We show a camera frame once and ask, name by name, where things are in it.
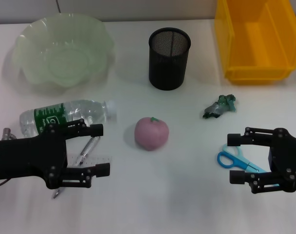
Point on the translucent green wavy fruit plate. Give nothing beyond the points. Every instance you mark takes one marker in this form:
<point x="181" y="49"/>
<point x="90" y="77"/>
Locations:
<point x="60" y="56"/>

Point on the yellow plastic bin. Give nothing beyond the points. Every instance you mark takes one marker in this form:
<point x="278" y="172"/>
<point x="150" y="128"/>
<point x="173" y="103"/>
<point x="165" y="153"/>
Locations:
<point x="260" y="39"/>

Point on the black mesh pen cup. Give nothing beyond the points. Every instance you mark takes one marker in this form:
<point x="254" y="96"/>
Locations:
<point x="168" y="65"/>

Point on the left gripper metal connector plug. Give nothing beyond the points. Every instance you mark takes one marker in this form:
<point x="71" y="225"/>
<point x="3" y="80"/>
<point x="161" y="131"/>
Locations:
<point x="8" y="134"/>

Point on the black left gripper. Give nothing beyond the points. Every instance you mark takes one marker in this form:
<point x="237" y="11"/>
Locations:
<point x="28" y="158"/>

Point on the green plastic wrapper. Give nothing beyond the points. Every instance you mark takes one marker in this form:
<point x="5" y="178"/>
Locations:
<point x="218" y="108"/>

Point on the pink toy peach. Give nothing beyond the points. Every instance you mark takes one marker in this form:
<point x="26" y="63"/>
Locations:
<point x="151" y="134"/>

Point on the silver ballpoint pen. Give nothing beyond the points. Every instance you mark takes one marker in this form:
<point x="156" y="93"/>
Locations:
<point x="88" y="147"/>

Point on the clear green-label water bottle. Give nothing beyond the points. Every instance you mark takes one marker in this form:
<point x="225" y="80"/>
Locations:
<point x="65" y="112"/>

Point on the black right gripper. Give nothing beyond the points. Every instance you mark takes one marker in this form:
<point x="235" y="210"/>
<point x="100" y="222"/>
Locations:
<point x="289" y="156"/>

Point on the clear plastic ruler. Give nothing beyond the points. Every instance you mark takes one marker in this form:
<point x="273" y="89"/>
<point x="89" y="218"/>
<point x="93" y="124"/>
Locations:
<point x="97" y="159"/>

